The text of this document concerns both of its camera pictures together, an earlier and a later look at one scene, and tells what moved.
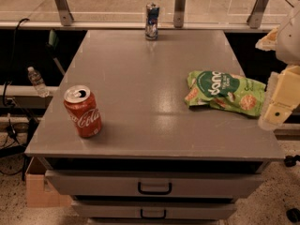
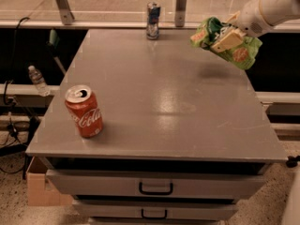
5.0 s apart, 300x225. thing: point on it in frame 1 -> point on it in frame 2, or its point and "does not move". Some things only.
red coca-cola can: [82, 107] does not move
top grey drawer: [156, 183] does not move
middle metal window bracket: [179, 7] does not move
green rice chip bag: [226, 91] -> [242, 56]
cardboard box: [38, 193] does not move
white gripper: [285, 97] -> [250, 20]
